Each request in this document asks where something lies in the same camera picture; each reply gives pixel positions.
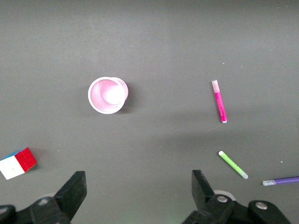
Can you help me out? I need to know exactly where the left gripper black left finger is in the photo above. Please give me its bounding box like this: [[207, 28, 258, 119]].
[[29, 170, 87, 224]]

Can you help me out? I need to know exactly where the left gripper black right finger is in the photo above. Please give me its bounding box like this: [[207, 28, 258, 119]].
[[182, 169, 249, 224]]

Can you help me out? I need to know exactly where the pink marker with clear cap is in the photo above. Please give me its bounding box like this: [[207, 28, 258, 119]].
[[211, 79, 228, 124]]

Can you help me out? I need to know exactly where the green marker with clear cap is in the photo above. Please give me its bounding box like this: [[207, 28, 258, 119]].
[[218, 150, 249, 180]]

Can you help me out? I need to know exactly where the Rubik's cube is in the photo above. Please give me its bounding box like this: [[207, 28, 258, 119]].
[[0, 147, 38, 181]]

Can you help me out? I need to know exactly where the purple marker with clear cap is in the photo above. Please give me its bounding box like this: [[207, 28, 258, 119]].
[[262, 176, 299, 187]]

